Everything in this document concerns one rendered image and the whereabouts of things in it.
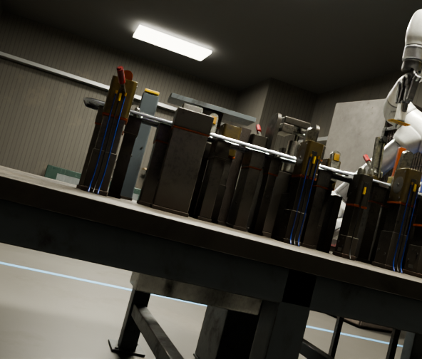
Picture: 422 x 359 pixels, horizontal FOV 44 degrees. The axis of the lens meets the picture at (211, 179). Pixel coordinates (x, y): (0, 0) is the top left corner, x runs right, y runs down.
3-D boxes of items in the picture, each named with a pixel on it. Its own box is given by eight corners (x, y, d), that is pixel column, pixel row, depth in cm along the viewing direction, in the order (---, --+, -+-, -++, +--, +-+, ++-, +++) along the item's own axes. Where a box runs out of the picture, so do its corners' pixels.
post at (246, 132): (214, 222, 206) (239, 125, 209) (212, 221, 211) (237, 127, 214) (227, 226, 207) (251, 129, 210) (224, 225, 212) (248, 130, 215)
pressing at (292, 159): (82, 96, 168) (83, 92, 168) (85, 107, 190) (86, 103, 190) (455, 205, 192) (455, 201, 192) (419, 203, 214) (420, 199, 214)
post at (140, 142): (113, 196, 210) (142, 92, 213) (113, 196, 217) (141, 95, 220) (132, 201, 211) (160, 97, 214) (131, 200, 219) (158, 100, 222)
